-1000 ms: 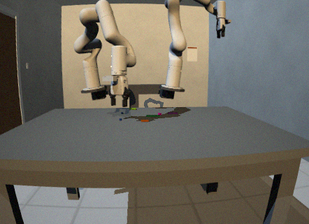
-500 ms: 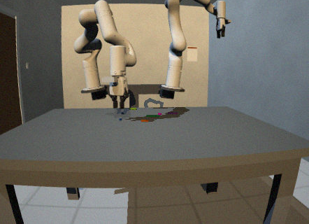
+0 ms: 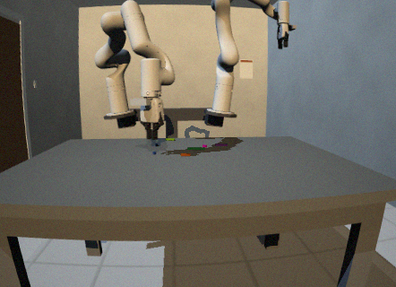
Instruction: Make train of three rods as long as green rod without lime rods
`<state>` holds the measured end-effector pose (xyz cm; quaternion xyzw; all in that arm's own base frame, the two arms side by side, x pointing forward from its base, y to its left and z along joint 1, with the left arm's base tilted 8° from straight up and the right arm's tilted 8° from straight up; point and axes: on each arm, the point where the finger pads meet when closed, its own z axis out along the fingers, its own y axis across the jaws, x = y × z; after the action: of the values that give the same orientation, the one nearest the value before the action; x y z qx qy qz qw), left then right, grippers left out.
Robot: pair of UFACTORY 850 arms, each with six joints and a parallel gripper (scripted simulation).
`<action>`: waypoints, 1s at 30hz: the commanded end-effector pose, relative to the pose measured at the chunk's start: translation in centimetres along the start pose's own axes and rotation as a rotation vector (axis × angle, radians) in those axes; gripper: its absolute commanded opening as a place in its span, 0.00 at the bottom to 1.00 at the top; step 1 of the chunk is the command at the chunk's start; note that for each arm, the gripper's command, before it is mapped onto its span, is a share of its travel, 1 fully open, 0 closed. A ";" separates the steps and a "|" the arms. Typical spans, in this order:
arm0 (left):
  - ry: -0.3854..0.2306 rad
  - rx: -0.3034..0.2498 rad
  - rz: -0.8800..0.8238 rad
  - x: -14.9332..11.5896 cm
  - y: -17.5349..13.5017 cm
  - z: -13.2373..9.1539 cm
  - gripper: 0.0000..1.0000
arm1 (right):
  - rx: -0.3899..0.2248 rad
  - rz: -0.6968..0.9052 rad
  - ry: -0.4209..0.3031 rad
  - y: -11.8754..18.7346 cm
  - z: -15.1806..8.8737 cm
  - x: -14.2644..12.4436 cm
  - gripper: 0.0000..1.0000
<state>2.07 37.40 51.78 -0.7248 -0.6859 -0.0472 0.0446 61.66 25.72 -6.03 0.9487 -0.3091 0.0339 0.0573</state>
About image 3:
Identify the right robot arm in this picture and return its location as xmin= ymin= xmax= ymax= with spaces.
xmin=95 ymin=0 xmax=175 ymax=117

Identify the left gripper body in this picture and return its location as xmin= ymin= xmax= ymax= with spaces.
xmin=277 ymin=23 xmax=288 ymax=40

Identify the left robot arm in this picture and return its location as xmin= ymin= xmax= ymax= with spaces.
xmin=207 ymin=0 xmax=297 ymax=115

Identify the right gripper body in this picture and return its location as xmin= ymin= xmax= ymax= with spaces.
xmin=141 ymin=98 xmax=164 ymax=123

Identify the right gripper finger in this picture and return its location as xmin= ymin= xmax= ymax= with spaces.
xmin=151 ymin=113 xmax=164 ymax=140
xmin=140 ymin=121 xmax=152 ymax=139

